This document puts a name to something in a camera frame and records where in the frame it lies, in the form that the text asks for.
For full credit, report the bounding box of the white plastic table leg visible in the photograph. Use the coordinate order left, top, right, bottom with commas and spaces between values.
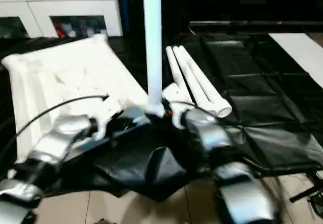
142, 0, 165, 119
165, 46, 191, 91
178, 45, 233, 119
172, 45, 223, 115

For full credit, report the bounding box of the white plastic table top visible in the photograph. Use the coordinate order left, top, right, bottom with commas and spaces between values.
0, 34, 153, 165

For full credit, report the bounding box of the black plastic mat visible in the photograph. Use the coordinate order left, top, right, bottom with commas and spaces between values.
0, 30, 323, 202

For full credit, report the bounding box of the red bottle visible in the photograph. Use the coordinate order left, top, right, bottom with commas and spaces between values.
55, 23, 66, 38

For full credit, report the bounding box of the black bar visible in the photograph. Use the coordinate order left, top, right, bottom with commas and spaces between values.
189, 19, 323, 31

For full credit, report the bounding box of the white cabinet with glass doors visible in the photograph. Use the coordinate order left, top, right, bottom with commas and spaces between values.
0, 0, 123, 39

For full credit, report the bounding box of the black stand foot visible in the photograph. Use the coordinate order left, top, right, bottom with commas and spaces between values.
290, 183, 323, 205

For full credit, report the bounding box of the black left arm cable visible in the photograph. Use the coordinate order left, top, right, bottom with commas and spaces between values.
0, 95, 111, 170

